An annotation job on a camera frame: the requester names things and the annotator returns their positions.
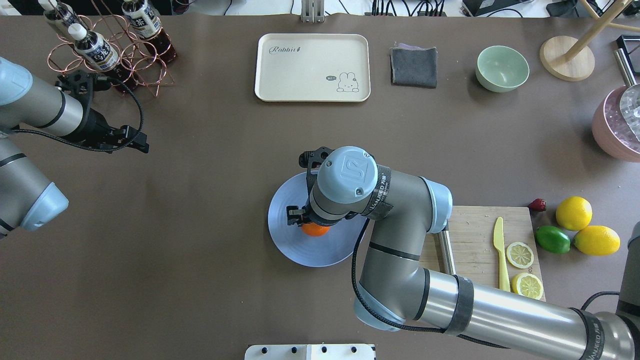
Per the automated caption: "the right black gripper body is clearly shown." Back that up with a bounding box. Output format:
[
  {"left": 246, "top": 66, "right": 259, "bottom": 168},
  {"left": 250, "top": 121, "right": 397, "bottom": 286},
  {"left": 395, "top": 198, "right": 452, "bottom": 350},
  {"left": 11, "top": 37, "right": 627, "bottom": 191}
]
[{"left": 286, "top": 146, "right": 336, "bottom": 227}]

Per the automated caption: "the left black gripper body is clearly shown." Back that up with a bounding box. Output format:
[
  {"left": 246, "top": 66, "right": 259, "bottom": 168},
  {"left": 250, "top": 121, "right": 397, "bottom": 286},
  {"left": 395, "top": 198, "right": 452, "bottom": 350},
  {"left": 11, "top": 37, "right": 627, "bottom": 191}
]
[{"left": 55, "top": 70, "right": 150, "bottom": 154}]

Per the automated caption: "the orange fruit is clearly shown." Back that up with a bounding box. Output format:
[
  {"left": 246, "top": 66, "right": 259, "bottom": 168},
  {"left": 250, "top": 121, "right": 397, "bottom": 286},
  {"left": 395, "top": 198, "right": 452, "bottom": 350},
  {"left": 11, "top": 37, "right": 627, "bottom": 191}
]
[{"left": 301, "top": 222, "right": 330, "bottom": 237}]

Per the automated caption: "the blue plate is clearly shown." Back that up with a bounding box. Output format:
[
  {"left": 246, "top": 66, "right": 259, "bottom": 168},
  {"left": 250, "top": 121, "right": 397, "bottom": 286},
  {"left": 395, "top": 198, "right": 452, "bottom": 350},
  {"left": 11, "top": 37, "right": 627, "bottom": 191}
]
[{"left": 267, "top": 172, "right": 367, "bottom": 268}]

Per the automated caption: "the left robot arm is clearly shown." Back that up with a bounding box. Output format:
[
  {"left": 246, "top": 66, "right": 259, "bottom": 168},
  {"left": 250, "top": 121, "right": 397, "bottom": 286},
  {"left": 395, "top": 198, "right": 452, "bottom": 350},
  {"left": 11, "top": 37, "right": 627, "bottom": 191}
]
[{"left": 0, "top": 58, "right": 150, "bottom": 239}]

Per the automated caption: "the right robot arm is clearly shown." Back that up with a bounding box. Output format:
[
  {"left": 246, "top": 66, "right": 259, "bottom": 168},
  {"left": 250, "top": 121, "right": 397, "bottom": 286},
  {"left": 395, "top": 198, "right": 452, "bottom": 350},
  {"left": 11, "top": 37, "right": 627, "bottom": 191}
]
[{"left": 286, "top": 146, "right": 639, "bottom": 360}]

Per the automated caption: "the tea bottle front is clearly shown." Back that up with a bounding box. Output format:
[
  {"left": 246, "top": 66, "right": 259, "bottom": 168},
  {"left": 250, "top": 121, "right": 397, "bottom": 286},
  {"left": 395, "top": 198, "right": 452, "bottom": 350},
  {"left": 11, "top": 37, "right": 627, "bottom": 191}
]
[{"left": 67, "top": 23, "right": 138, "bottom": 91}]

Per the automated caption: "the tea bottle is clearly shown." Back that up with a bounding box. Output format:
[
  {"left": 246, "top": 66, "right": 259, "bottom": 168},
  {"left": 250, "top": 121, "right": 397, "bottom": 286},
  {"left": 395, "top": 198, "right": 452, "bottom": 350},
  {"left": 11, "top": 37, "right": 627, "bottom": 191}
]
[
  {"left": 67, "top": 23, "right": 138, "bottom": 91},
  {"left": 121, "top": 0, "right": 178, "bottom": 64},
  {"left": 38, "top": 0, "right": 87, "bottom": 39}
]

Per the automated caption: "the tea bottle left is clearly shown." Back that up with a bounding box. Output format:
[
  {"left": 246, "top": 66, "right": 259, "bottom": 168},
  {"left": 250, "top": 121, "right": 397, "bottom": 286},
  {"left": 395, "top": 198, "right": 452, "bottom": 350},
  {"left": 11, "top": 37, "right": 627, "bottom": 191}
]
[{"left": 38, "top": 0, "right": 87, "bottom": 39}]

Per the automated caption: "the tea bottle right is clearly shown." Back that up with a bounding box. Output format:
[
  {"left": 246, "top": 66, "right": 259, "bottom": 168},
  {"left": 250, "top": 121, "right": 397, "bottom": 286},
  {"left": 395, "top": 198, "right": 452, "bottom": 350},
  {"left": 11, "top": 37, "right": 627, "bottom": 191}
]
[{"left": 121, "top": 0, "right": 178, "bottom": 64}]

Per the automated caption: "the cream rabbit tray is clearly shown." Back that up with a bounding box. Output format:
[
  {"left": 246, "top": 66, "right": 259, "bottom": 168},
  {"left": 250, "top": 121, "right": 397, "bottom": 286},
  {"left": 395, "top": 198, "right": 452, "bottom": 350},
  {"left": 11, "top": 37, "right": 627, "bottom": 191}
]
[{"left": 254, "top": 33, "right": 371, "bottom": 103}]

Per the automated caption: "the steel muddler black tip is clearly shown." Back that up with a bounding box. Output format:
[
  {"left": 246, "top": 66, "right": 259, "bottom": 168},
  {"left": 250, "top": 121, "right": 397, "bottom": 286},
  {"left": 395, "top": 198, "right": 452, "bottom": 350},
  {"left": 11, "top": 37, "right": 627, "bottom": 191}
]
[{"left": 438, "top": 225, "right": 457, "bottom": 275}]

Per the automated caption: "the grey folded cloth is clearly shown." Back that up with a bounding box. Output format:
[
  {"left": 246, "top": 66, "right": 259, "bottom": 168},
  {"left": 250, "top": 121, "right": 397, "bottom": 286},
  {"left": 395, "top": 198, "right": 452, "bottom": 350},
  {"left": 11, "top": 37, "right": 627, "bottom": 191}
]
[{"left": 390, "top": 43, "right": 438, "bottom": 89}]

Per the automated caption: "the yellow plastic knife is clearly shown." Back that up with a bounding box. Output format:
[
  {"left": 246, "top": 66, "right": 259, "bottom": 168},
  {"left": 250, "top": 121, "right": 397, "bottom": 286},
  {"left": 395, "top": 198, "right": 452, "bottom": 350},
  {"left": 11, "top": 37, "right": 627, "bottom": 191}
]
[{"left": 493, "top": 216, "right": 511, "bottom": 292}]

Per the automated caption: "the lemon slice upper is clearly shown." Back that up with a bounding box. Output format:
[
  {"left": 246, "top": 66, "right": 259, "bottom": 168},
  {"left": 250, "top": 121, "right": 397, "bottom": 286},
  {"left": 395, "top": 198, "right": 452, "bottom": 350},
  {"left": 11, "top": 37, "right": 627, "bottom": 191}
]
[{"left": 505, "top": 242, "right": 535, "bottom": 269}]

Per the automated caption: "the lemon half lower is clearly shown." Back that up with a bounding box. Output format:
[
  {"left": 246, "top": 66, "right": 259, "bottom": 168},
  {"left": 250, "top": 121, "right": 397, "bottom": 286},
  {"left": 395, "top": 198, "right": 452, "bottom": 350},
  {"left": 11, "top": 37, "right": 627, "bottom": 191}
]
[{"left": 510, "top": 272, "right": 544, "bottom": 300}]

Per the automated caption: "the red strawberry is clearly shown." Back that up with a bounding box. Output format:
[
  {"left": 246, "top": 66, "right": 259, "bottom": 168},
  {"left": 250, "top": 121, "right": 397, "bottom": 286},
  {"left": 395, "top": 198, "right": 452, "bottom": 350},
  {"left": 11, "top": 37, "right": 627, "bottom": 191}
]
[{"left": 527, "top": 198, "right": 547, "bottom": 213}]

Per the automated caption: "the green bowl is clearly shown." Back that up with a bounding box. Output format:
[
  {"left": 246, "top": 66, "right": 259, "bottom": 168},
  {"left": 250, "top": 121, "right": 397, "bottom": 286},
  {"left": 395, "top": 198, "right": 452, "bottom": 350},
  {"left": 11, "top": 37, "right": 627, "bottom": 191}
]
[{"left": 475, "top": 45, "right": 530, "bottom": 93}]

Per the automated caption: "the green lime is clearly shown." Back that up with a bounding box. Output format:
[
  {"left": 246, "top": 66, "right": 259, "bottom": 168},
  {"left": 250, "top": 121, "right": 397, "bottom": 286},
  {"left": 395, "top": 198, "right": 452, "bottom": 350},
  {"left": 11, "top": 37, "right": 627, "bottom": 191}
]
[{"left": 534, "top": 225, "right": 571, "bottom": 255}]

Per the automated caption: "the yellow lemon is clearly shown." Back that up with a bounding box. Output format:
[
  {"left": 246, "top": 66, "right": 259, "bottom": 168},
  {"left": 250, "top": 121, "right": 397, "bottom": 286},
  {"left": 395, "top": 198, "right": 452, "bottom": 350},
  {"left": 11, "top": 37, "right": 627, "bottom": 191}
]
[
  {"left": 555, "top": 196, "right": 593, "bottom": 231},
  {"left": 574, "top": 225, "right": 621, "bottom": 256}
]

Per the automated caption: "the pink bowl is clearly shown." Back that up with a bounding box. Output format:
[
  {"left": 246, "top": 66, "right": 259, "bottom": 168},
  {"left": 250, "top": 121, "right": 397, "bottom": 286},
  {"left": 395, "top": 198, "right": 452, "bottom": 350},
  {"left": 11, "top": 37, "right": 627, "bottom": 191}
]
[{"left": 591, "top": 86, "right": 640, "bottom": 163}]

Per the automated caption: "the metal ice scoop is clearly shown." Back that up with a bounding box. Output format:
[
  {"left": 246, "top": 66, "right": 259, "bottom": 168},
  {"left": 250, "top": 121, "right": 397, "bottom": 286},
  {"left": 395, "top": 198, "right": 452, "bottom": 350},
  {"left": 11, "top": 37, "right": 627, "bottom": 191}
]
[{"left": 614, "top": 48, "right": 640, "bottom": 141}]

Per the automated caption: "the copper wire bottle rack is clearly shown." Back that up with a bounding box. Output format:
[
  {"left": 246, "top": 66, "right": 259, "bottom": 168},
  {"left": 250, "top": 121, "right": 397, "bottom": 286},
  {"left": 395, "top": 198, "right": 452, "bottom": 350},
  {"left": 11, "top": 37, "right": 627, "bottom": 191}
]
[{"left": 46, "top": 0, "right": 174, "bottom": 96}]

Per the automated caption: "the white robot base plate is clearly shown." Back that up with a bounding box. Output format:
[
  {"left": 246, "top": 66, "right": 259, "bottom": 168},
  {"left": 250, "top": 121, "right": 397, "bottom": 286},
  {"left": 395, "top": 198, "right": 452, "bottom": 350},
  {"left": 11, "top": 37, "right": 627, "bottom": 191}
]
[{"left": 244, "top": 343, "right": 377, "bottom": 360}]

